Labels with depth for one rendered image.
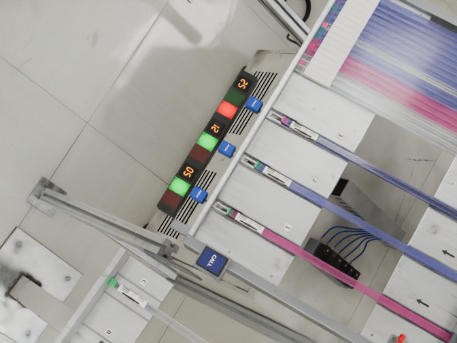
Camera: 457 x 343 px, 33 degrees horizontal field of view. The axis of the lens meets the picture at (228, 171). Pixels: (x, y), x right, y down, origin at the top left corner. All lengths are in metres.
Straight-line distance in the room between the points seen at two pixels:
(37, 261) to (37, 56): 0.55
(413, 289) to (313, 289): 0.42
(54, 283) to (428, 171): 1.06
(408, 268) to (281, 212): 0.27
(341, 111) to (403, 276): 0.35
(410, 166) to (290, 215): 0.61
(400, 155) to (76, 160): 0.87
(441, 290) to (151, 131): 1.06
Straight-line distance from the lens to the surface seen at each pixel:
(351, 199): 1.88
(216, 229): 1.54
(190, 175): 1.58
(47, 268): 2.21
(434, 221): 1.59
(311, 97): 1.62
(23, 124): 2.12
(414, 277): 1.56
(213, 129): 1.61
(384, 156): 2.00
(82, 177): 2.21
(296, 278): 1.88
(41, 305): 2.02
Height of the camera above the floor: 1.97
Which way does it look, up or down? 53 degrees down
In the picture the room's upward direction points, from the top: 104 degrees clockwise
